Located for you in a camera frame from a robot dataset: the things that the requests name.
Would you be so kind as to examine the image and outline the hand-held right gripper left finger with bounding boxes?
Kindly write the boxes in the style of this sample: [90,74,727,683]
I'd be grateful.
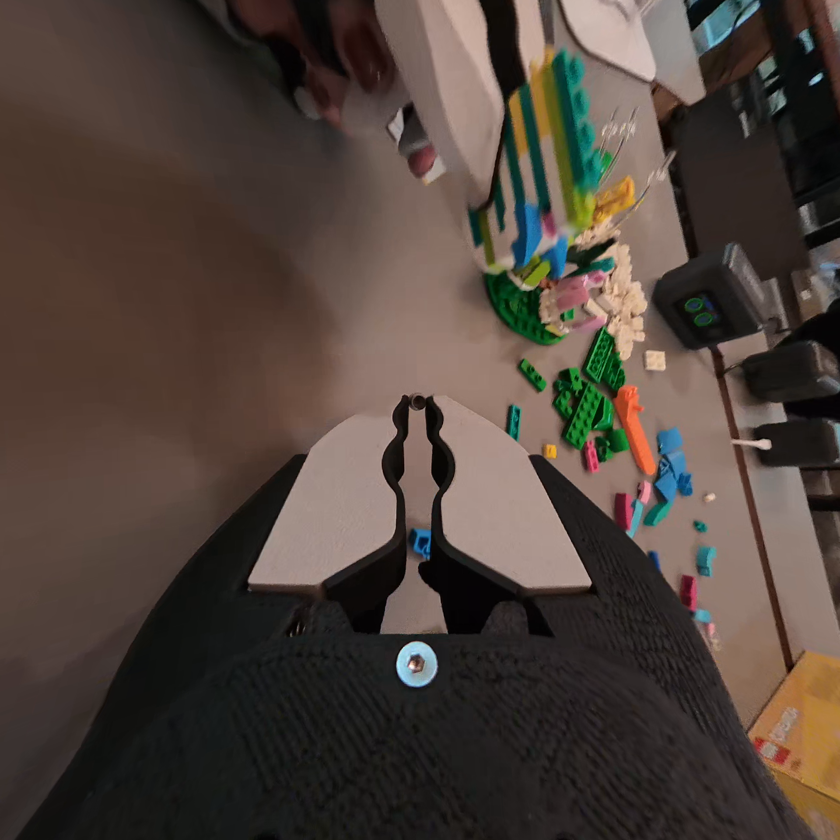
[248,394,406,598]

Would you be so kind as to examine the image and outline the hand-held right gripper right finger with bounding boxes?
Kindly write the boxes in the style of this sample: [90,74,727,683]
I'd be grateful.
[425,394,595,597]

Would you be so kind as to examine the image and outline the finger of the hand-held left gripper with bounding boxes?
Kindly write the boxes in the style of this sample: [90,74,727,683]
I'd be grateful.
[374,0,508,198]

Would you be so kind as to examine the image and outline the striped toy brick tower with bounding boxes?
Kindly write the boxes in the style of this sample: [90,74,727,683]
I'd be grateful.
[467,47,608,277]

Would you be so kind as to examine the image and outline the teal toy brick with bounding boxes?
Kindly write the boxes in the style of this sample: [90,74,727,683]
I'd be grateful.
[551,49,608,191]

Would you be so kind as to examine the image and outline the person's left hand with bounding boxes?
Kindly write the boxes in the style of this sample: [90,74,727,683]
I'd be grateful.
[305,0,437,178]

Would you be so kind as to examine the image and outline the scattered loose toy bricks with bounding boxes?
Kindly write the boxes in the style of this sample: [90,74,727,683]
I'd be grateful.
[407,357,719,651]

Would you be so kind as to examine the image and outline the orange long brick piece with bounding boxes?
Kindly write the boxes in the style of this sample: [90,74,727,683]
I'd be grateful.
[613,385,657,475]

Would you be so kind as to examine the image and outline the green brick tree model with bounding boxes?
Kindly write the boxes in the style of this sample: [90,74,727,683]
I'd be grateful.
[484,108,677,347]

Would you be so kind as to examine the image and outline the pile of white plates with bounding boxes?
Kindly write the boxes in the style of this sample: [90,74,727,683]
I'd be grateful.
[577,223,667,373]

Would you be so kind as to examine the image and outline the black device box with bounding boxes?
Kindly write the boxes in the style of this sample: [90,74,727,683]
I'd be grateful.
[742,341,840,403]
[653,244,765,349]

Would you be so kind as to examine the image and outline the black power station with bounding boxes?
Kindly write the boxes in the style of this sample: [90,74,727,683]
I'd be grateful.
[755,420,840,468]

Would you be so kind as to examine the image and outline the black equipment case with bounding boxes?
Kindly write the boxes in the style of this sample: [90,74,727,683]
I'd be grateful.
[669,98,811,263]

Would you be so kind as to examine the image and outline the yellow toy box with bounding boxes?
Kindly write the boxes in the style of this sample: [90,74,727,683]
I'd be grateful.
[748,650,840,840]

